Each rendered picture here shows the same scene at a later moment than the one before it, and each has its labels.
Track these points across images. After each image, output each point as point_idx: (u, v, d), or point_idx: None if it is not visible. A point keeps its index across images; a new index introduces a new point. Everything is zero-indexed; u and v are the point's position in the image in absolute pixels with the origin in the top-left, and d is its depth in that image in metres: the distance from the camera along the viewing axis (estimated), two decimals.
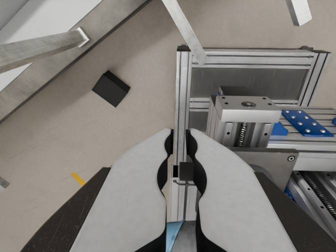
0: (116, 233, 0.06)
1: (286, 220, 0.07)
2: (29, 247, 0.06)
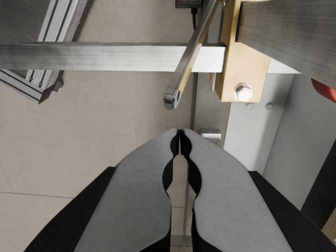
0: (121, 232, 0.06)
1: (281, 218, 0.07)
2: (35, 244, 0.06)
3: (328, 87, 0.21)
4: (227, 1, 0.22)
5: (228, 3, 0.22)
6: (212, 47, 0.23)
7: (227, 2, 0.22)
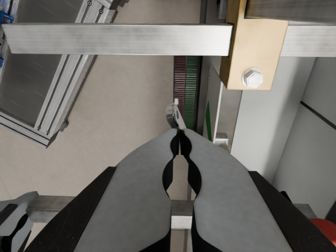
0: (121, 232, 0.06)
1: (280, 218, 0.07)
2: (35, 244, 0.06)
3: None
4: None
5: None
6: None
7: None
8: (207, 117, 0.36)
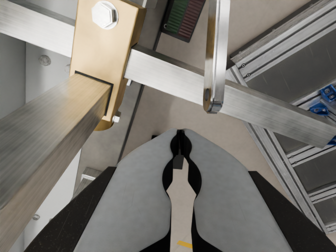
0: (121, 232, 0.06)
1: (281, 218, 0.07)
2: (35, 244, 0.06)
3: None
4: None
5: None
6: None
7: None
8: None
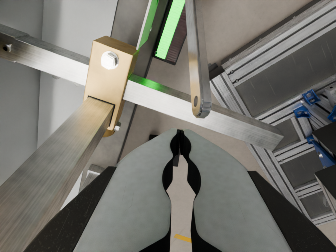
0: (121, 232, 0.06)
1: (280, 218, 0.07)
2: (35, 243, 0.06)
3: None
4: None
5: None
6: None
7: None
8: None
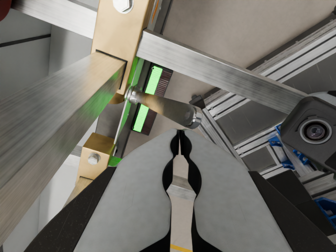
0: (121, 232, 0.06)
1: (280, 218, 0.07)
2: (35, 244, 0.06)
3: None
4: (130, 86, 0.28)
5: (129, 84, 0.28)
6: None
7: (130, 85, 0.28)
8: None
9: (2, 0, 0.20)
